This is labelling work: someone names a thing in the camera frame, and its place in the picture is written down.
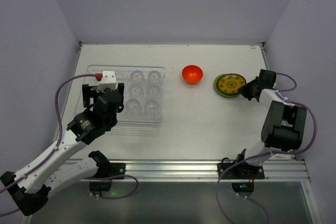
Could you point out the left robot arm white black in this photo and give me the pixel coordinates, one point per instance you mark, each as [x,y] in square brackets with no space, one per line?
[31,186]

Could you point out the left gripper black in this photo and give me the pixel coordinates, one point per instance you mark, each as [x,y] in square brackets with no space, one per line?
[87,91]

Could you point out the orange plastic bowl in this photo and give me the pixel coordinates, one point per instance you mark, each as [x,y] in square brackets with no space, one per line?
[192,74]

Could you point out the olive yellow plate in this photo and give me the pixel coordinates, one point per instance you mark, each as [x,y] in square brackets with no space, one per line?
[231,83]

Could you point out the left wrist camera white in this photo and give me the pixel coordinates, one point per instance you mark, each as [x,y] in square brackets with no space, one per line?
[106,80]

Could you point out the aluminium front rail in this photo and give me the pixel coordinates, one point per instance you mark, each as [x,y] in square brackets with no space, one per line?
[208,170]

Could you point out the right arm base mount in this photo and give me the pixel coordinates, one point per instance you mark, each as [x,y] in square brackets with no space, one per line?
[243,178]

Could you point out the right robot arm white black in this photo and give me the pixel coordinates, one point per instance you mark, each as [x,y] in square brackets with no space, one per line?
[284,124]

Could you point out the clear plastic dish rack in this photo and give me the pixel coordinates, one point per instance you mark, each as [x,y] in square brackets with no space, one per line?
[84,117]

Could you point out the lime green plate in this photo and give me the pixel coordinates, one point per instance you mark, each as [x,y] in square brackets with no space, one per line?
[219,89]

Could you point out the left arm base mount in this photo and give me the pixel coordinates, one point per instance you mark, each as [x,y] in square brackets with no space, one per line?
[112,169]

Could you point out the clear glass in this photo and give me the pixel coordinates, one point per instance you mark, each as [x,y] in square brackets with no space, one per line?
[136,92]
[134,108]
[152,109]
[137,77]
[153,92]
[154,77]

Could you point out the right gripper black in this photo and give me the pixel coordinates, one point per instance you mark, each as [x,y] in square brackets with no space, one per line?
[252,91]

